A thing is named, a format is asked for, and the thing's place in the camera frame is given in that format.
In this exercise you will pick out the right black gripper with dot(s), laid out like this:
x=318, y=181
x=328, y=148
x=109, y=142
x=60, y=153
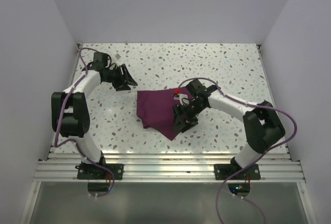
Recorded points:
x=179, y=123

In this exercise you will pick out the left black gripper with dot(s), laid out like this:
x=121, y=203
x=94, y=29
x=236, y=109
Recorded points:
x=129, y=79

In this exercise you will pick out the purple cloth mat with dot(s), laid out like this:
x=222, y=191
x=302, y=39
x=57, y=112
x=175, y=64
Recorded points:
x=155, y=109

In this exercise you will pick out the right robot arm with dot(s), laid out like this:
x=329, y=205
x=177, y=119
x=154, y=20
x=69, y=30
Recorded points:
x=262, y=124

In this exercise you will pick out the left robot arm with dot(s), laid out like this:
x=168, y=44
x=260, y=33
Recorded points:
x=69, y=111

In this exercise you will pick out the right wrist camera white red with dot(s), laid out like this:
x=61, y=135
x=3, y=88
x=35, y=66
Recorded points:
x=182, y=98

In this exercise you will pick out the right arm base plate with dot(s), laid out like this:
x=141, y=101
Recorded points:
x=231, y=172

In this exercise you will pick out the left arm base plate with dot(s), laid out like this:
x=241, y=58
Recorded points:
x=92, y=172

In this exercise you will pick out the aluminium rail frame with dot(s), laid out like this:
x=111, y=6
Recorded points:
x=169, y=168

